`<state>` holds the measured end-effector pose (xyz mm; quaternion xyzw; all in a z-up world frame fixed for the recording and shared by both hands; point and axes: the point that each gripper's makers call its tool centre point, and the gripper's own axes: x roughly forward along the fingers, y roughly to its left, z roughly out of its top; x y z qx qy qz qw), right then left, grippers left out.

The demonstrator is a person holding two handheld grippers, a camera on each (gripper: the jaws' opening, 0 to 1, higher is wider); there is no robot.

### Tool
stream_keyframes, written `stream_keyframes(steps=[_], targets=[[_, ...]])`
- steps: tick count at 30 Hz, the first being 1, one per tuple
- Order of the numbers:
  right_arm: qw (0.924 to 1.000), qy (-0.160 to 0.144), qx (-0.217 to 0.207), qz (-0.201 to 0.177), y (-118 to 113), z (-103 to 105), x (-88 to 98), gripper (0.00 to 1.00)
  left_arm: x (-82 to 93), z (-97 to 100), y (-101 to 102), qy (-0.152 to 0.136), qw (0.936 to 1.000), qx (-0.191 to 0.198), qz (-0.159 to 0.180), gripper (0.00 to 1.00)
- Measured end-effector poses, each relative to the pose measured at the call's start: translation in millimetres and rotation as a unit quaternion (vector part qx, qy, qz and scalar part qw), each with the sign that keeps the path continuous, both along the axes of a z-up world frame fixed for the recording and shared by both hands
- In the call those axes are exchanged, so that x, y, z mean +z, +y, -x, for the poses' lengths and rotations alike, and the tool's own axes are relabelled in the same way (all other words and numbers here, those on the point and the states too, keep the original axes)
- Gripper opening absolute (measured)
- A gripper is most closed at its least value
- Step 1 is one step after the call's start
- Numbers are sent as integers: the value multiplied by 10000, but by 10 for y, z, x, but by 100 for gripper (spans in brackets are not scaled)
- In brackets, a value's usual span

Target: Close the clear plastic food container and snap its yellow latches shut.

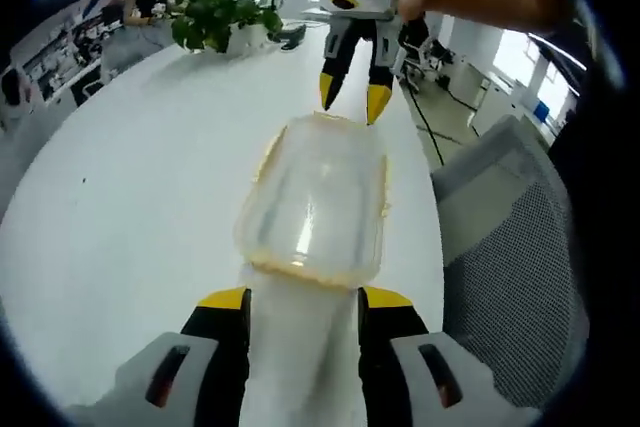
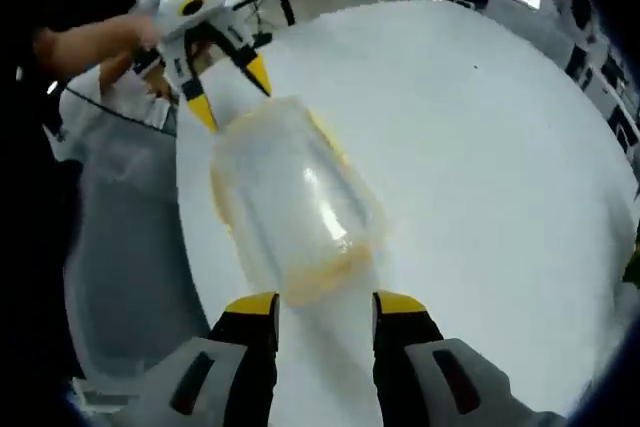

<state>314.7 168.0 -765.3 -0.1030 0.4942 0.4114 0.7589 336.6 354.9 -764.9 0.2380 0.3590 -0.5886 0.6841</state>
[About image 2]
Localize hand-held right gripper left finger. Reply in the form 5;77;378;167
142;290;282;427

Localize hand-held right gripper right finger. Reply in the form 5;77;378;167
372;290;567;427

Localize clear plastic container yellow buckles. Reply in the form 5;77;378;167
208;95;389;309

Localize grey mesh chair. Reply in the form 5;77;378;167
63;146;212;401

